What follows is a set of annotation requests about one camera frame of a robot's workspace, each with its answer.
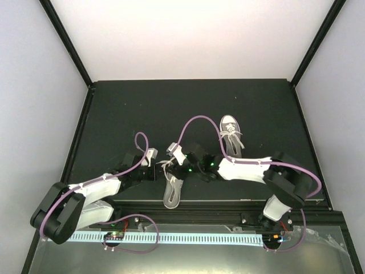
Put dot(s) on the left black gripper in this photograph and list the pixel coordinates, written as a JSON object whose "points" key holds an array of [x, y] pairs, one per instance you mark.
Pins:
{"points": [[154, 176]]}

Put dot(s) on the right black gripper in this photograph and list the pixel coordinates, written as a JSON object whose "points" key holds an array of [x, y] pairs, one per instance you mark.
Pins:
{"points": [[177, 171]]}

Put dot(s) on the grey sneaker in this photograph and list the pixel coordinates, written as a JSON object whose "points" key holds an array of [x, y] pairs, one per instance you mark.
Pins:
{"points": [[172, 193], [231, 134]]}

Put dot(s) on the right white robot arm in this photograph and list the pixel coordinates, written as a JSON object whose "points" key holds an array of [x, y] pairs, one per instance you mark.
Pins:
{"points": [[289, 183]]}

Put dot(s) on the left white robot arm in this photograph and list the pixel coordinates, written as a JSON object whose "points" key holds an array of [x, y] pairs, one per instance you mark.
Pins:
{"points": [[68, 208]]}

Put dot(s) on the left small circuit board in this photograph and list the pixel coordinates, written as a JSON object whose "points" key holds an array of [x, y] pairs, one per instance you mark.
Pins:
{"points": [[115, 235]]}

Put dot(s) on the small circuit board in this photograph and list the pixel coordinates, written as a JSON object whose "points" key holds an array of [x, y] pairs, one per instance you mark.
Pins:
{"points": [[115, 235], [275, 237]]}

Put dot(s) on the right small circuit board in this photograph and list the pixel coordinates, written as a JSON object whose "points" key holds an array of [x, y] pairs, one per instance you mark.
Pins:
{"points": [[275, 237]]}

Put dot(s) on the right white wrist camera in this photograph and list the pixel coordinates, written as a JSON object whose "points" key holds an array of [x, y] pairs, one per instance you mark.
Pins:
{"points": [[175, 151]]}

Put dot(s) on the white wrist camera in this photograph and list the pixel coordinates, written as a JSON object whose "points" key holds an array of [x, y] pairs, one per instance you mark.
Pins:
{"points": [[150, 156], [175, 151]]}

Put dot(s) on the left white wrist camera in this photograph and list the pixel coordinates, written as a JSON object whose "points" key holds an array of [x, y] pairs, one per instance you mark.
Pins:
{"points": [[150, 156]]}

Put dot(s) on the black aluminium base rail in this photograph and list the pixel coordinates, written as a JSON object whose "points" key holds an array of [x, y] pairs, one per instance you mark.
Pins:
{"points": [[182, 211]]}

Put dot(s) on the white slotted cable duct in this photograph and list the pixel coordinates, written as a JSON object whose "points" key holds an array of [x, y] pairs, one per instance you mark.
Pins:
{"points": [[171, 238]]}

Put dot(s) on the left black frame post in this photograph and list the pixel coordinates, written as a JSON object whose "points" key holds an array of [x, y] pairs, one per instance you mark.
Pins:
{"points": [[50, 11]]}

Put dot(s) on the black frame post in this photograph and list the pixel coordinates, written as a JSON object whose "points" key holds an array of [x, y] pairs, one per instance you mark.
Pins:
{"points": [[323, 30], [50, 11]]}

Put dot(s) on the right black frame post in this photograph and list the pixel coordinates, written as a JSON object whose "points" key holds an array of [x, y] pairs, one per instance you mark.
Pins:
{"points": [[323, 30]]}

